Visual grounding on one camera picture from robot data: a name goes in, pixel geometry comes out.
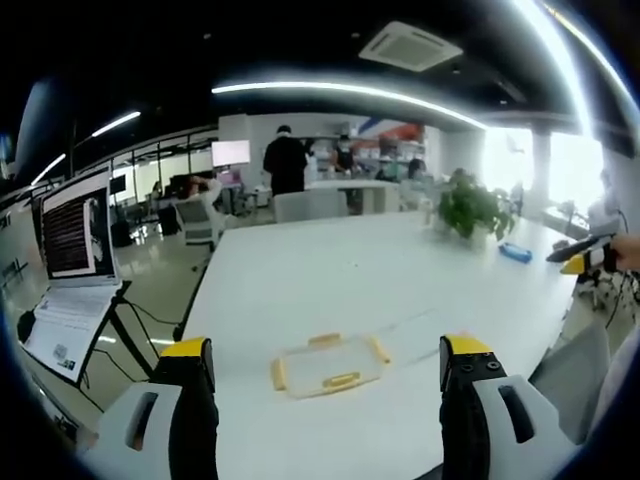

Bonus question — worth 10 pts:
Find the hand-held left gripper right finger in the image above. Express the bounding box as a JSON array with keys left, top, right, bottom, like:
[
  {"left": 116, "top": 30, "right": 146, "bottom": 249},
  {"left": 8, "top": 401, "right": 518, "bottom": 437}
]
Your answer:
[{"left": 438, "top": 333, "right": 577, "bottom": 480}]

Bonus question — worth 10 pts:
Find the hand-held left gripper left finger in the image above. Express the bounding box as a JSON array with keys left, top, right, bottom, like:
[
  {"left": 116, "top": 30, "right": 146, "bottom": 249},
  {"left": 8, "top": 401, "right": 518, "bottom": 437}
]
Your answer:
[{"left": 81, "top": 337, "right": 220, "bottom": 480}]

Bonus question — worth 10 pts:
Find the person's right hand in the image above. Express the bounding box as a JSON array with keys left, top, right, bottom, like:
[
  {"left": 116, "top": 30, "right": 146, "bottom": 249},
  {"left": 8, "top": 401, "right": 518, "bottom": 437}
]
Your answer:
[{"left": 612, "top": 233, "right": 640, "bottom": 274}]

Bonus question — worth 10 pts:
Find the blue flat case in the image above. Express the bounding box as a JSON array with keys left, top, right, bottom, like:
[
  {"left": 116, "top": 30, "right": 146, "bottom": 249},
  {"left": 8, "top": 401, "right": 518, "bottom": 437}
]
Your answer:
[{"left": 498, "top": 241, "right": 534, "bottom": 264}]

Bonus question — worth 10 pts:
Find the black laptop stand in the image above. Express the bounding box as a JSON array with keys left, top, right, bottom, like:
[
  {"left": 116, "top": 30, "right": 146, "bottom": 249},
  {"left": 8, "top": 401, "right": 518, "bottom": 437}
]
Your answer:
[{"left": 74, "top": 280, "right": 161, "bottom": 389}]

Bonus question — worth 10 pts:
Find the green potted plant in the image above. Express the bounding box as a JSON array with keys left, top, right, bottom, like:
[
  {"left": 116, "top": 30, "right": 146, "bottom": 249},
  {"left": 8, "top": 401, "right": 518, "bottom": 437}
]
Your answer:
[{"left": 437, "top": 168, "right": 517, "bottom": 242}]

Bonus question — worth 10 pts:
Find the clear lid with yellow clips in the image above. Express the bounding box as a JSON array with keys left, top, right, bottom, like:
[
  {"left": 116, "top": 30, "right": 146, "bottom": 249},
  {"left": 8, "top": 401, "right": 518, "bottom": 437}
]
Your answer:
[{"left": 269, "top": 332, "right": 394, "bottom": 401}]

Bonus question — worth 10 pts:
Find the open silver laptop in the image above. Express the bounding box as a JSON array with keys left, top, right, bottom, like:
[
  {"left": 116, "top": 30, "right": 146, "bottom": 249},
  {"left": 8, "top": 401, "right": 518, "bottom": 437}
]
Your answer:
[{"left": 22, "top": 167, "right": 126, "bottom": 386}]

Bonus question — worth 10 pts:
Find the white office chair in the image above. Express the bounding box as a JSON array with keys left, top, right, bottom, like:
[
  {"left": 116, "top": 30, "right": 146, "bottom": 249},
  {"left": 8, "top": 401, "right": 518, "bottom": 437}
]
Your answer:
[{"left": 173, "top": 198, "right": 226, "bottom": 272}]

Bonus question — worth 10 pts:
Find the ceiling air conditioner vent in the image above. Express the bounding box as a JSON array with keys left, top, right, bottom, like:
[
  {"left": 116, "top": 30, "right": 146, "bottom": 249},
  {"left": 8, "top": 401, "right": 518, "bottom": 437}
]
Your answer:
[{"left": 358, "top": 20, "right": 465, "bottom": 73}]

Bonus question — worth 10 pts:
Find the long ceiling light strip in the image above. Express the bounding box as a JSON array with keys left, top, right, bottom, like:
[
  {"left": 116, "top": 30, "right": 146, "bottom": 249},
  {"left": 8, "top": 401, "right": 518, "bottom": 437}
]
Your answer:
[{"left": 211, "top": 80, "right": 487, "bottom": 132}]

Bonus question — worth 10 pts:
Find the computer monitor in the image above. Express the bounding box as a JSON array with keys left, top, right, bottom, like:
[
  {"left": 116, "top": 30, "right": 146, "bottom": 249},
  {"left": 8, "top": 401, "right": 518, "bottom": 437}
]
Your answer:
[{"left": 211, "top": 140, "right": 252, "bottom": 168}]

